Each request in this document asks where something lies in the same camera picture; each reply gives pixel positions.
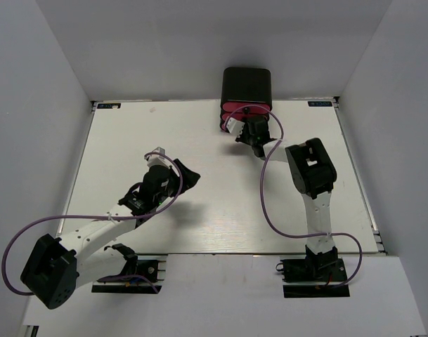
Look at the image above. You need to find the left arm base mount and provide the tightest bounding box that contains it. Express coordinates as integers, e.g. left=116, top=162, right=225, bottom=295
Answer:
left=91, top=244, right=168, bottom=295

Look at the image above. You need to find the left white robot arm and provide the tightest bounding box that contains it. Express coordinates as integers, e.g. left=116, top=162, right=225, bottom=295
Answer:
left=20, top=157, right=201, bottom=310

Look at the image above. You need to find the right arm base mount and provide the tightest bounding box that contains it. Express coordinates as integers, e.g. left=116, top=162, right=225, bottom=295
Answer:
left=275, top=247, right=350, bottom=298

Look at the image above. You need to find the black drawer organizer cabinet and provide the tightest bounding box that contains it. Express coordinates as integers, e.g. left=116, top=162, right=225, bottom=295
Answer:
left=220, top=67, right=273, bottom=129

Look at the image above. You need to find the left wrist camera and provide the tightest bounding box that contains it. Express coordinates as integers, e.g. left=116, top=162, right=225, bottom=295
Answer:
left=144, top=147, right=171, bottom=170

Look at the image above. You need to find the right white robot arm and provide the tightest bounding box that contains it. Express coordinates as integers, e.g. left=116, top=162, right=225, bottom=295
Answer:
left=226, top=115, right=338, bottom=280

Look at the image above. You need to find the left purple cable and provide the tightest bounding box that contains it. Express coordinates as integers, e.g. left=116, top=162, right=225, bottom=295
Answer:
left=1, top=150, right=185, bottom=295

